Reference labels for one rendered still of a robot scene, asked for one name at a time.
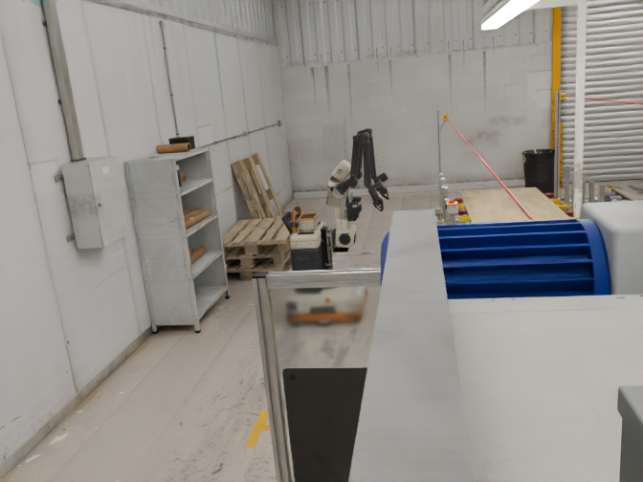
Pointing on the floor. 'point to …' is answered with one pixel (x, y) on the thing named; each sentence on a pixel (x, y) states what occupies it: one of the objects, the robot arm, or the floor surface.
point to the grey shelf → (207, 268)
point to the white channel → (576, 85)
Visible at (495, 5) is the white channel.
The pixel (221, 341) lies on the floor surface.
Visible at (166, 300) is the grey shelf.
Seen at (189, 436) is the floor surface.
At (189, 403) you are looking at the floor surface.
